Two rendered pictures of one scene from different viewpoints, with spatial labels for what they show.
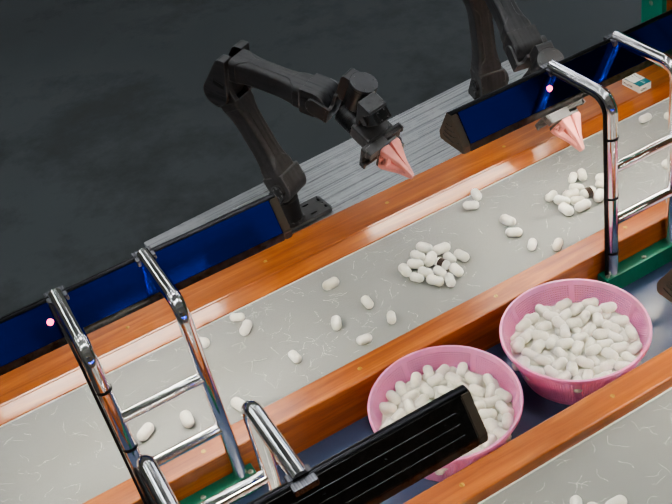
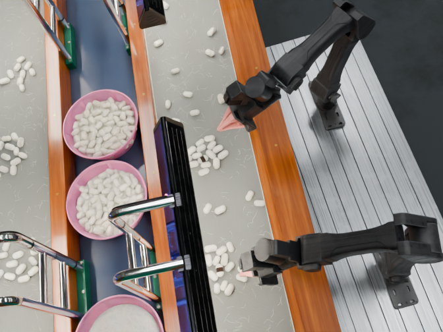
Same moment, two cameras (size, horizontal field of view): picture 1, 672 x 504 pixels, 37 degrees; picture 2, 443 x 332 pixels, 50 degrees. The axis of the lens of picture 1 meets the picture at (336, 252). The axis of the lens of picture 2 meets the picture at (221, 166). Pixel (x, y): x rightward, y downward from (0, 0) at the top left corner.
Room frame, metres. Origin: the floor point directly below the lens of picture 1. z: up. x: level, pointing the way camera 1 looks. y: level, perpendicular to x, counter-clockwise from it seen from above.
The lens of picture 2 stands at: (1.94, -0.77, 2.14)
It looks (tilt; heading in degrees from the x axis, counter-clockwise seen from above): 66 degrees down; 119
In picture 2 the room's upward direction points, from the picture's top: 20 degrees counter-clockwise
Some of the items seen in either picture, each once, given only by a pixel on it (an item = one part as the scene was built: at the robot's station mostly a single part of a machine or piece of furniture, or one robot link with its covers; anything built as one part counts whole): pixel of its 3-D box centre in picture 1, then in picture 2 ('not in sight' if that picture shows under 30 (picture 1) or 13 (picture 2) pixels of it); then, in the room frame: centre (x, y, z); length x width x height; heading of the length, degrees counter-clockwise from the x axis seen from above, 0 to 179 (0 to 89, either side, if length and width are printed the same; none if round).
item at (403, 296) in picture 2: not in sight; (395, 270); (2.19, -0.46, 0.71); 0.20 x 0.07 x 0.08; 115
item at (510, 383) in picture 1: (447, 418); (104, 128); (1.19, -0.12, 0.72); 0.27 x 0.27 x 0.10
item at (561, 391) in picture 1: (575, 346); (111, 203); (1.29, -0.39, 0.72); 0.27 x 0.27 x 0.10
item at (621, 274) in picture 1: (613, 163); (167, 257); (1.57, -0.56, 0.90); 0.20 x 0.19 x 0.45; 111
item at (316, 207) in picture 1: (287, 209); (327, 97); (1.93, 0.09, 0.71); 0.20 x 0.07 x 0.08; 115
